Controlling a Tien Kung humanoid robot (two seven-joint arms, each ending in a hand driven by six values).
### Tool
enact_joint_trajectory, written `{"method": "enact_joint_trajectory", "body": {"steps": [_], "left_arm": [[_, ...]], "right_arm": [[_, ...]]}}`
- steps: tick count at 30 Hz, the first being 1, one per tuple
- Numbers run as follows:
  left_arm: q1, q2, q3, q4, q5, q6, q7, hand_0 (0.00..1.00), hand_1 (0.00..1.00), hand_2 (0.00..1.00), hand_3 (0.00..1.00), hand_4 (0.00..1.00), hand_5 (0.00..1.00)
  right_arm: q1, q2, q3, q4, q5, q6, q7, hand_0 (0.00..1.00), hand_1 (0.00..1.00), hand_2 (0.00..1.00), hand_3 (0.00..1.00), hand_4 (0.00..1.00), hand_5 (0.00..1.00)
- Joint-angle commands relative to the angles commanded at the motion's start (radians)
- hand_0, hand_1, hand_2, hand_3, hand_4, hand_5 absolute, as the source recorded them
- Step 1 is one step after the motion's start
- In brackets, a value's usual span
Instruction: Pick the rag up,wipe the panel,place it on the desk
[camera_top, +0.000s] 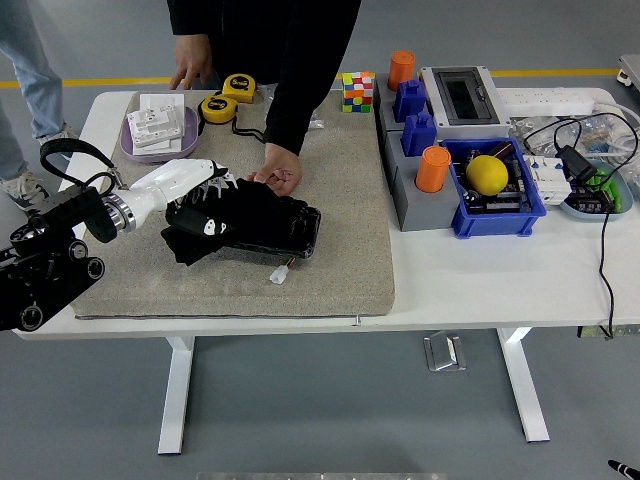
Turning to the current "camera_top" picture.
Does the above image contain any person's right hand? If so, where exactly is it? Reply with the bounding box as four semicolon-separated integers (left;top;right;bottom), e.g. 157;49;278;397
168;33;214;91

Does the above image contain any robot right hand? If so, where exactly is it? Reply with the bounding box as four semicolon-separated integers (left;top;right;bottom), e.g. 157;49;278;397
607;458;640;480

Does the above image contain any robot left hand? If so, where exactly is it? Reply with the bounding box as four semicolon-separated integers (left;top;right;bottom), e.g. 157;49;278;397
119;158;239;241

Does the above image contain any person's left hand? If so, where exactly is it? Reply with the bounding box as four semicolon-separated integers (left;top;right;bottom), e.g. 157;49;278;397
245;143;304;197

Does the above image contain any black rag with red tag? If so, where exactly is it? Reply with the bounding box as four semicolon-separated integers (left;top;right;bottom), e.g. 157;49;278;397
160;177;281;267

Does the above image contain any purple oval tray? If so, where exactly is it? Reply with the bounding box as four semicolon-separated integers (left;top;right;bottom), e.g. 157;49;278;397
119;104;201;164

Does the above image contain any yellow tape measure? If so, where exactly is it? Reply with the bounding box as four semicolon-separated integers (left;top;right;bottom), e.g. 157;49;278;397
221;73;258;105
198;94;240;125

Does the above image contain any grey-brown mat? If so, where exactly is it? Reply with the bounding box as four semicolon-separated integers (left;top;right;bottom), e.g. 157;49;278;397
73;89;396;319

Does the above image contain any colourful puzzle cube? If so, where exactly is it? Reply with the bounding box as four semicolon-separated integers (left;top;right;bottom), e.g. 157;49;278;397
341;71;375;114

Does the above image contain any grey block base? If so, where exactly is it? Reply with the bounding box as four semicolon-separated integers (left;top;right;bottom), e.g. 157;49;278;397
373;72;436;139
383;130;464;233

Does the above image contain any white table leg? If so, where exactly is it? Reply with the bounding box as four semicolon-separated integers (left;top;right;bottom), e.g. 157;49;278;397
496;327;551;444
157;335;195;456

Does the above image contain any under-table socket strip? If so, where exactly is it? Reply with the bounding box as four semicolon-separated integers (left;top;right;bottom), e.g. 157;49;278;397
577;324;640;339

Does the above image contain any blue plastic block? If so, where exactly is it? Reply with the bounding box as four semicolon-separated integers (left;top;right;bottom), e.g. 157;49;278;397
400;110;438;157
392;78;428;124

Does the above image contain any orange cylinder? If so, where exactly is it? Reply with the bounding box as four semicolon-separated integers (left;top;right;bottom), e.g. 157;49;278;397
414;145;452;194
387;49;416;93

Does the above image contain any white table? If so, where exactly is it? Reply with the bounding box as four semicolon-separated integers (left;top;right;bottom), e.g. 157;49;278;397
14;88;640;456

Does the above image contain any yellow ball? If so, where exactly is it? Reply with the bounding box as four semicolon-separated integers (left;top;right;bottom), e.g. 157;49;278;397
465;154;510;197

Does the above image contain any silver metal floor plate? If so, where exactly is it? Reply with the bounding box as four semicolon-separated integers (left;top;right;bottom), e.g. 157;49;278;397
423;330;468;373

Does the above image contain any blue plastic bin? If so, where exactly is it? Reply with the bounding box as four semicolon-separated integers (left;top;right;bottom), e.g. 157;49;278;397
440;137;548;239

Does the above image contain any black circuit board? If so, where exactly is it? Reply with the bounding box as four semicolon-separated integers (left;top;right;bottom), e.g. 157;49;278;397
457;140;534;214

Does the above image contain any clear bag of parts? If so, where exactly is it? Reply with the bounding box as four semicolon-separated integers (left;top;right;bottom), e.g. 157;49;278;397
509;114;640;169

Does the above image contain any light blue tray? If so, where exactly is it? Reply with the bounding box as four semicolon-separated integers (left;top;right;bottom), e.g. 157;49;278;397
558;160;634;223

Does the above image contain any white circuit breaker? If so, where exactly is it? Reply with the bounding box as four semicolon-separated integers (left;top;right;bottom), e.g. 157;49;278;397
523;153;572;206

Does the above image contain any black electronic module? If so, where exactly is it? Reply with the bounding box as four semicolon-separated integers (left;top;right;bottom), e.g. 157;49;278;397
569;182;609;214

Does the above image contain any white power strip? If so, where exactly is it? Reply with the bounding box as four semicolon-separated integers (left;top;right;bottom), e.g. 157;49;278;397
497;87;596;116

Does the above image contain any green terminal block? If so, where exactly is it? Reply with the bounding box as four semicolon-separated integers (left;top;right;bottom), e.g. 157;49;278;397
589;168;623;214

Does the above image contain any black power adapter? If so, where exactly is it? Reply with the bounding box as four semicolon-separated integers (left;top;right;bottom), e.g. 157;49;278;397
555;144;600;184

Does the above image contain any grey platform with wheel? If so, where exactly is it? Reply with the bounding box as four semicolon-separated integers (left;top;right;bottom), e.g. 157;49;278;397
617;53;640;94

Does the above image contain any white flat switch plate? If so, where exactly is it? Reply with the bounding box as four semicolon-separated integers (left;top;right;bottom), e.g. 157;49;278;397
138;93;185;112
133;137;182;155

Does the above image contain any black wrist strap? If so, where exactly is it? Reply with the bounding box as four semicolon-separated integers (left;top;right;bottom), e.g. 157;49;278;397
229;115;267;145

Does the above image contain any white switch module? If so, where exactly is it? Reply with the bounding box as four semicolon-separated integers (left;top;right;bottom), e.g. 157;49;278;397
126;105;184;148

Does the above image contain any white connector with wires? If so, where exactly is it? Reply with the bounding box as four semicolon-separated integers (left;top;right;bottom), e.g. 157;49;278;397
269;257;301;285

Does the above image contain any grey electrical enclosure box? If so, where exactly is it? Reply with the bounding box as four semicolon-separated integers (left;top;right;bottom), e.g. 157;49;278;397
418;65;512;141

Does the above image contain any black adapter cable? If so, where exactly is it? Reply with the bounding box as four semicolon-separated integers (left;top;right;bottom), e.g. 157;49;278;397
522;112;640;341

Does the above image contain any white power cable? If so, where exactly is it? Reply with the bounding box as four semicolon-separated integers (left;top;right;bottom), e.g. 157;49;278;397
592;99;640;151

